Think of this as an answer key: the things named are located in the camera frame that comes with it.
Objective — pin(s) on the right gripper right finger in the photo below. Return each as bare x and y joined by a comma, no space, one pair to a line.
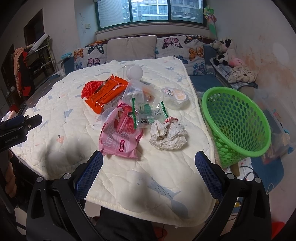
242,212

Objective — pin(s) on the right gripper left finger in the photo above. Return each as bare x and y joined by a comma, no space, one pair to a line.
55,211

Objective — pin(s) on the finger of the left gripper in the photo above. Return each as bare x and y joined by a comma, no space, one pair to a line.
32,122

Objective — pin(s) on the red foam fruit net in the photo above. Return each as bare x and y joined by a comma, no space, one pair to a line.
90,87

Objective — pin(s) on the orange snack wrapper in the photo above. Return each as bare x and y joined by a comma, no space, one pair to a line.
110,89

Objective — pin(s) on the pink snack wrapper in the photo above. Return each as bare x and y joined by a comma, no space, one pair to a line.
118,136

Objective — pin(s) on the white paper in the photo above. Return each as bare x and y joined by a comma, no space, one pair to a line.
168,135

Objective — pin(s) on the clear green-edged plastic bag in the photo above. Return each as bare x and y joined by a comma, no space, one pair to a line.
145,114

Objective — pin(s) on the clear bottle with white cap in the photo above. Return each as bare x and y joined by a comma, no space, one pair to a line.
130,72

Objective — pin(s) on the clear rectangular plastic tray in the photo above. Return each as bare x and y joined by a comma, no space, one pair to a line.
142,93

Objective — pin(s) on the pudding cup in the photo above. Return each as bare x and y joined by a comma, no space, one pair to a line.
174,98

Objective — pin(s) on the clear round plastic bowl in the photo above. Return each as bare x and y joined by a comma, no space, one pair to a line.
106,113

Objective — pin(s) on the green plastic trash basket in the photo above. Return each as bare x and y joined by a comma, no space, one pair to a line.
240,128

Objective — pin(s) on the person's left hand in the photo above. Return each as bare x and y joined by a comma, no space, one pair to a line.
10,187

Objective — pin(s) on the metal clothes rack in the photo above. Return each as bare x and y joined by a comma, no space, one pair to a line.
32,65

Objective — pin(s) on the clear plastic storage bin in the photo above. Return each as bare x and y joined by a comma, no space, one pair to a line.
281,123

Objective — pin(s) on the white quilted table blanket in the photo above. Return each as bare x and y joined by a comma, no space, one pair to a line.
137,178

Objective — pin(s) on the left butterfly print pillow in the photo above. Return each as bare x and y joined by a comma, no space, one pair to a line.
93,55

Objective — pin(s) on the butterfly print pillow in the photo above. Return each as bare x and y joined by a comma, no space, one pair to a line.
93,55
187,48

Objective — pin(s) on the beige sofa cushion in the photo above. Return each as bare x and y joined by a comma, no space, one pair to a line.
132,48

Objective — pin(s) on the spotted cream cloth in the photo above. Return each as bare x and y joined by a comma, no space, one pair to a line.
242,74

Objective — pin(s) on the pink plush toy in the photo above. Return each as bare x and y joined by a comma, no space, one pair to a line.
235,62

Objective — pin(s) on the black white plush cow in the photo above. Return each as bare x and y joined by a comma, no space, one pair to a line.
222,47

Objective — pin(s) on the blue sofa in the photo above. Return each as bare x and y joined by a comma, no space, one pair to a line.
201,82

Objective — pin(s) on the right butterfly print pillow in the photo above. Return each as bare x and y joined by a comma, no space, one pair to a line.
187,48

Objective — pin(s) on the colourful pinwheel toy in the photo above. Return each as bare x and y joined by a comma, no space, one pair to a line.
209,15

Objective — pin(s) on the window with green frame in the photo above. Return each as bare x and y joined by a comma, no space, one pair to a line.
114,13

